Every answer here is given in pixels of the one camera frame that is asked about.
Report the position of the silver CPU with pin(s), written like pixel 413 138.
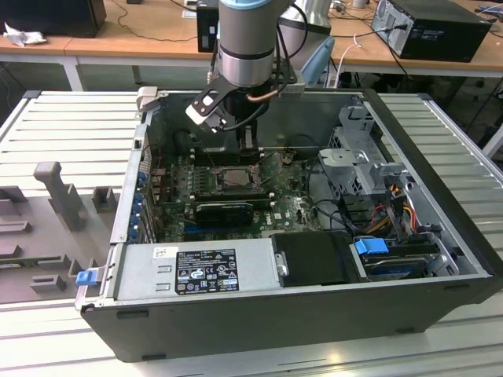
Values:
pixel 236 176

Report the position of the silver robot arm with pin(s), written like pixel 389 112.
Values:
pixel 245 59

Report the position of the black RAM slot bank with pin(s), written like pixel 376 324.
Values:
pixel 220 157
pixel 236 194

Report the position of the CPU socket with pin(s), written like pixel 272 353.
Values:
pixel 254 173

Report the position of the blue expansion slot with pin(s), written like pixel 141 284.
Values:
pixel 190 228

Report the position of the round coin cell battery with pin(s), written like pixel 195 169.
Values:
pixel 288 158

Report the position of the small black PC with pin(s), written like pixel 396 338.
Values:
pixel 205 31

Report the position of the pale blue teach pendant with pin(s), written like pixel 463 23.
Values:
pixel 320 59

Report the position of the green motherboard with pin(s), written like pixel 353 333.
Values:
pixel 291 204

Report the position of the black graphics card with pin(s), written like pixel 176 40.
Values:
pixel 224 215

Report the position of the silver drive cage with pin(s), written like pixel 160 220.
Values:
pixel 353 165

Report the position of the wooden desk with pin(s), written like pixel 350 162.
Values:
pixel 373 59
pixel 137 47

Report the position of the blue card retainer strip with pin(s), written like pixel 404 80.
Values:
pixel 137 204

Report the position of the white cup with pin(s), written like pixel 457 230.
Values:
pixel 359 3

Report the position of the black plastic shroud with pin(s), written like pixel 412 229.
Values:
pixel 314 259

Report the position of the blue disk carrier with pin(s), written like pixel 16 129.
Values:
pixel 371 251

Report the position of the grey power supply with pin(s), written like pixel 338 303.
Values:
pixel 137 275

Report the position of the black desktop PC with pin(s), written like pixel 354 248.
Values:
pixel 444 35

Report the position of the hard disk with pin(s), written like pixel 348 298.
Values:
pixel 393 269

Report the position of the black PC case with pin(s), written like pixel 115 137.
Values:
pixel 236 330

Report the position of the large black box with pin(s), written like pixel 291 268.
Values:
pixel 51 15

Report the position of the grey parts rack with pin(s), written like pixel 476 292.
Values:
pixel 59 235

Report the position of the blue case latch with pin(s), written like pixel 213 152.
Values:
pixel 86 278

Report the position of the crumpled white paper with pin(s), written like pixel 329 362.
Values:
pixel 23 37

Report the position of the green RAM stick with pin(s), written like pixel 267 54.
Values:
pixel 17 262

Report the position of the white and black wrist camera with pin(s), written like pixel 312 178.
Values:
pixel 204 102

